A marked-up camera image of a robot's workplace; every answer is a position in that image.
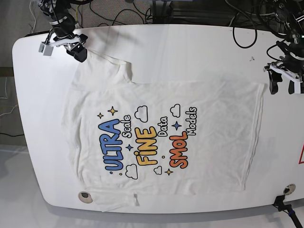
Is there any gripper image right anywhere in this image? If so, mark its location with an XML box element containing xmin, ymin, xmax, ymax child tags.
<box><xmin>263</xmin><ymin>53</ymin><xmax>304</xmax><ymax>95</ymax></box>

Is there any right table cable grommet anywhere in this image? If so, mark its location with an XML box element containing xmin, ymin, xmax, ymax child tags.
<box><xmin>283</xmin><ymin>184</ymin><xmax>296</xmax><ymax>195</ymax></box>

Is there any white floor cable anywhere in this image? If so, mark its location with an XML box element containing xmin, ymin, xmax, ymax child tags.
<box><xmin>28</xmin><ymin>0</ymin><xmax>38</xmax><ymax>34</ymax></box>

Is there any red triangle sticker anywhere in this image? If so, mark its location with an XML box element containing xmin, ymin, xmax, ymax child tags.
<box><xmin>298</xmin><ymin>145</ymin><xmax>304</xmax><ymax>164</ymax></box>

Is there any table cable grommet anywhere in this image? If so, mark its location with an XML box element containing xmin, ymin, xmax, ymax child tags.
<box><xmin>283</xmin><ymin>184</ymin><xmax>296</xmax><ymax>195</ymax></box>
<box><xmin>78</xmin><ymin>191</ymin><xmax>93</xmax><ymax>204</ymax></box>

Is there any left table cable grommet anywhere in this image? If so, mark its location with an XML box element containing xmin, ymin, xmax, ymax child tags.
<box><xmin>78</xmin><ymin>191</ymin><xmax>93</xmax><ymax>204</ymax></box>

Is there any black clamp with cable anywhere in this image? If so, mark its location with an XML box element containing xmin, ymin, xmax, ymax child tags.
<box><xmin>273</xmin><ymin>195</ymin><xmax>303</xmax><ymax>228</ymax></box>

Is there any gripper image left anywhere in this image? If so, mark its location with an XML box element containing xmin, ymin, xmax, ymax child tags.
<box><xmin>46</xmin><ymin>20</ymin><xmax>88</xmax><ymax>63</ymax></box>

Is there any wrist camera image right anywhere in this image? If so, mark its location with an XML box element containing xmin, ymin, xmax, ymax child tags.
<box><xmin>294</xmin><ymin>82</ymin><xmax>304</xmax><ymax>94</ymax></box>

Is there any white printed T-shirt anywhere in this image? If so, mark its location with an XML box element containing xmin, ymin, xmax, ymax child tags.
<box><xmin>62</xmin><ymin>51</ymin><xmax>265</xmax><ymax>210</ymax></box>

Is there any aluminium frame stand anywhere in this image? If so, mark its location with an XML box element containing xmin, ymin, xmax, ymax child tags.
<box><xmin>149</xmin><ymin>0</ymin><xmax>173</xmax><ymax>24</ymax></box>

